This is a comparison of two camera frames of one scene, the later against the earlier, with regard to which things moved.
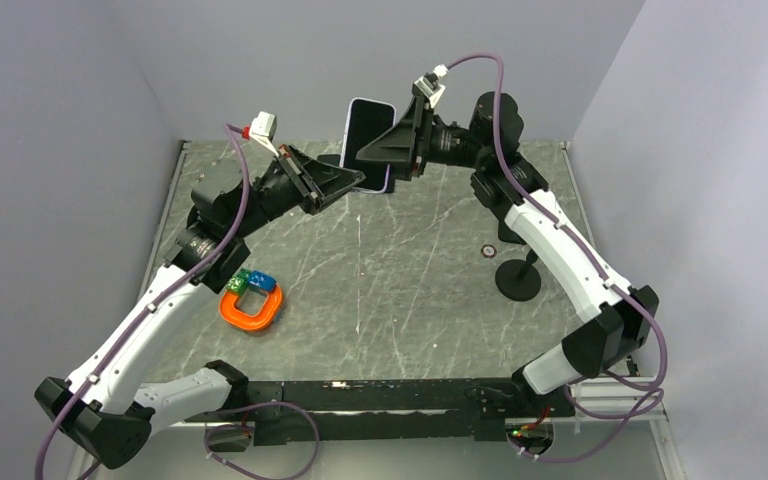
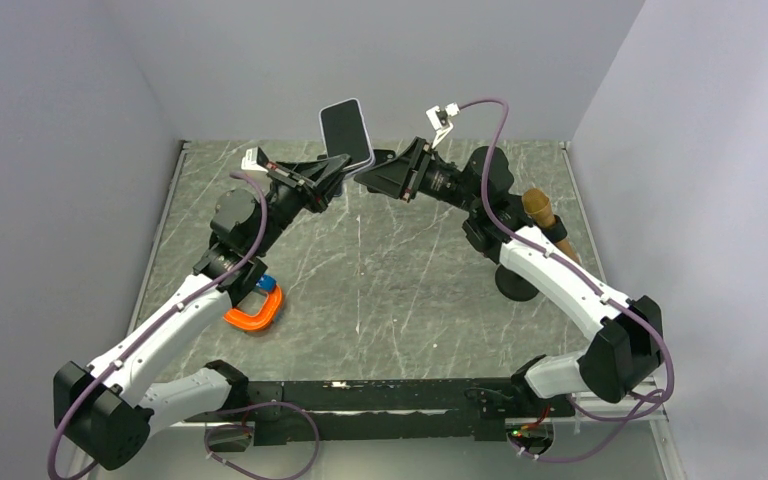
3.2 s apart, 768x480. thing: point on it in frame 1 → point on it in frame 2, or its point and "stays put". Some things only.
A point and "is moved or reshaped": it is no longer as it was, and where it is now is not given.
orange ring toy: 252,322 stays put
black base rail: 291,412 stays put
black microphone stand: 518,280 stays put
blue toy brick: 261,280 stays put
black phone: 367,118 is moved or reshaped
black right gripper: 397,145 → 391,177
